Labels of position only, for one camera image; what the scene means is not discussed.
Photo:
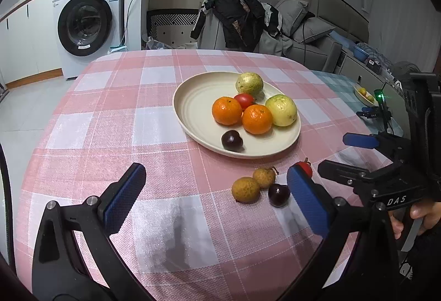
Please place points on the green speckled guava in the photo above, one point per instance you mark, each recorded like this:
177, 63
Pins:
249, 84

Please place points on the small plate with yellow fruit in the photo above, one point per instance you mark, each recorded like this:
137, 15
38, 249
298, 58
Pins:
363, 94

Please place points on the person's right hand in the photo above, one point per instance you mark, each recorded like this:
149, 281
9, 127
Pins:
429, 215

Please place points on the gripper with green light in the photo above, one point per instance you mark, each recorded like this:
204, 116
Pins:
377, 108

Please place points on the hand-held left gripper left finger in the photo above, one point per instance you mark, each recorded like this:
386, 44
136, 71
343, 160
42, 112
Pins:
122, 197

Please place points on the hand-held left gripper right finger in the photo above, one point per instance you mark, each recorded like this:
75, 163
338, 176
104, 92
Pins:
306, 197

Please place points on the cream round plate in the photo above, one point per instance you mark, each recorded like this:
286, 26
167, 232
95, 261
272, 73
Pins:
196, 108

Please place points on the red cherry tomato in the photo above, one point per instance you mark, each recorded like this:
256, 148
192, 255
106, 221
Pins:
245, 100
306, 169

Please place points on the white washing machine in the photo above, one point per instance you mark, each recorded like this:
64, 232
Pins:
86, 22

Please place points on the pink checked tablecloth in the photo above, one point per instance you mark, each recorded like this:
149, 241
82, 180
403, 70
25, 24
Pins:
120, 132

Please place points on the blue basin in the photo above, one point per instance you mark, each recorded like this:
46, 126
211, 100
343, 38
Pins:
360, 53

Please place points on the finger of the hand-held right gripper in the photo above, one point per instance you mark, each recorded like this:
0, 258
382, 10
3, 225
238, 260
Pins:
360, 140
344, 171

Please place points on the pile of clothes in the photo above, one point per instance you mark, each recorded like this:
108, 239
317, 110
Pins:
237, 22

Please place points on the yellow guava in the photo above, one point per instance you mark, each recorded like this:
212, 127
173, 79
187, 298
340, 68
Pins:
280, 110

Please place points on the orange mandarin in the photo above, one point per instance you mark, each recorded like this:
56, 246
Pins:
257, 119
226, 110

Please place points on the brown longan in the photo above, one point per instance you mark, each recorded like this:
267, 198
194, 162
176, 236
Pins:
264, 177
245, 189

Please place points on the grey pillow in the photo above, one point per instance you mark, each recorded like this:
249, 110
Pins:
292, 15
314, 30

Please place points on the white base cabinets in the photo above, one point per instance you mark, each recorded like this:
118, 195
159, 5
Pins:
27, 42

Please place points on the white curtain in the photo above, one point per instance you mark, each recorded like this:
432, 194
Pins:
396, 18

